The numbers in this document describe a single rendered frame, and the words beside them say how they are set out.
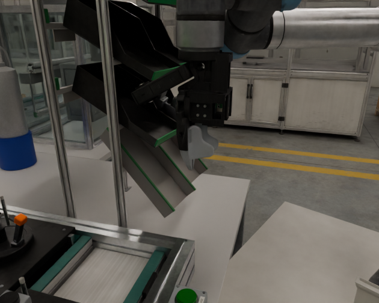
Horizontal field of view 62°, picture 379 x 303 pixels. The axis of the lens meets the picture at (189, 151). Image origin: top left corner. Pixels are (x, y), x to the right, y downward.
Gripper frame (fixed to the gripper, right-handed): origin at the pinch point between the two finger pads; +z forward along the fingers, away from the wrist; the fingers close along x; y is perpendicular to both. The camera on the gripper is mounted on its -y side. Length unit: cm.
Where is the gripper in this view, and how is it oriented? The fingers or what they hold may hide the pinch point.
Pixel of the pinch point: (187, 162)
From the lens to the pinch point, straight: 58.7
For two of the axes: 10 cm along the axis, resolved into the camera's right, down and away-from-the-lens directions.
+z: 0.0, 9.3, 3.7
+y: 9.6, 1.1, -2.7
